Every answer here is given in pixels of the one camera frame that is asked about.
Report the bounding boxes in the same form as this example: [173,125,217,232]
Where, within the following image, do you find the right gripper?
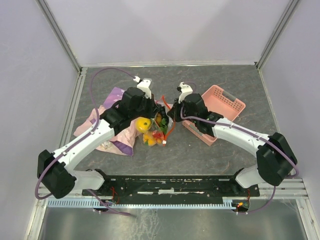
[167,97,198,124]

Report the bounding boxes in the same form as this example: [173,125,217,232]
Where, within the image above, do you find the clear zip top bag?
[141,95,176,146]

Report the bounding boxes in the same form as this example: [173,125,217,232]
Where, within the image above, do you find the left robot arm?
[37,87,166,199]

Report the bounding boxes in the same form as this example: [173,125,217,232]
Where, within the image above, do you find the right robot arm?
[167,93,298,196]

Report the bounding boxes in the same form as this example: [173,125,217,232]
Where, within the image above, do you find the fake yellow lemon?
[135,117,152,134]

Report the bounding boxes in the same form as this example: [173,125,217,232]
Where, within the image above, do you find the fake red cherry bunch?
[152,130,165,144]

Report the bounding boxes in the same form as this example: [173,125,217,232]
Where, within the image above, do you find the fake orange persimmon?
[142,133,157,147]

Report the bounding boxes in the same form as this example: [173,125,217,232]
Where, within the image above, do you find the pink purple printed cloth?
[73,87,145,157]

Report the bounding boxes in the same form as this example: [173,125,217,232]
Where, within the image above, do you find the pink plastic basket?
[182,85,246,146]

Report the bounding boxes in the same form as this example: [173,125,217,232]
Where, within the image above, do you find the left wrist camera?
[133,76,152,99]

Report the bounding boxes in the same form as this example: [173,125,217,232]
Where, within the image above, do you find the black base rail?
[94,175,260,205]

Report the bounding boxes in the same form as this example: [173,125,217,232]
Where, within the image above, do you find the light blue cable duct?
[47,196,238,209]

